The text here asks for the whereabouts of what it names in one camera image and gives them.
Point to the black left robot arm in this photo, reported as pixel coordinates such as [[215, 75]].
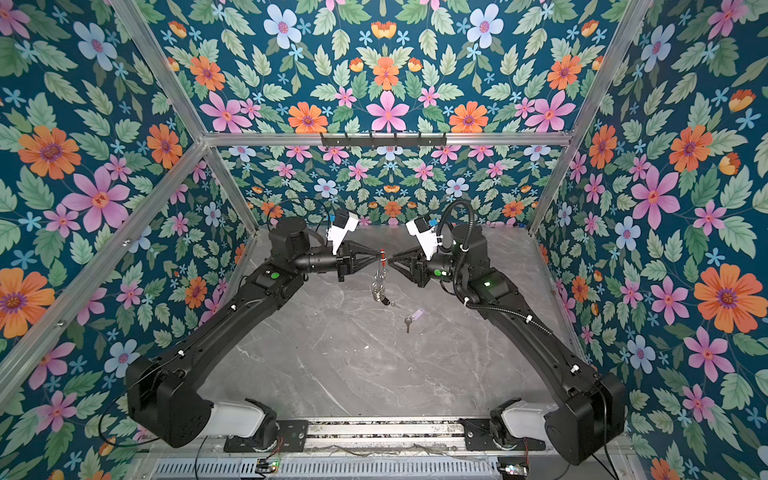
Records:
[[162, 391]]

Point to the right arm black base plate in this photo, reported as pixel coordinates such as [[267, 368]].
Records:
[[478, 436]]

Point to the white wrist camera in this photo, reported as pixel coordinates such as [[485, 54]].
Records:
[[343, 223], [425, 234]]

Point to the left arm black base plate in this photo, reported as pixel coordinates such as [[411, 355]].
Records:
[[288, 437]]

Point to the steel keyring with red handle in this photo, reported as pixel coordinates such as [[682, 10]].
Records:
[[378, 289]]

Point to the black hook rail on wall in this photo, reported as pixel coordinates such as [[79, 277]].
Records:
[[370, 140]]

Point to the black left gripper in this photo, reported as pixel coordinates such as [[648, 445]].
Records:
[[345, 258]]

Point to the white perforated cable duct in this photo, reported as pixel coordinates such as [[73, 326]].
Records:
[[329, 468]]

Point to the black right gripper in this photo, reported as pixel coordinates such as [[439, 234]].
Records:
[[420, 267]]

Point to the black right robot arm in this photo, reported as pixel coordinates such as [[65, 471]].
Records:
[[587, 409]]

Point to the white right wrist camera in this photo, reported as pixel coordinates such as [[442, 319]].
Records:
[[425, 234]]

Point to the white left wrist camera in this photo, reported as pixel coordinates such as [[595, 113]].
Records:
[[343, 223]]

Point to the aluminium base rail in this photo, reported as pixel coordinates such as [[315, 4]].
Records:
[[356, 436]]

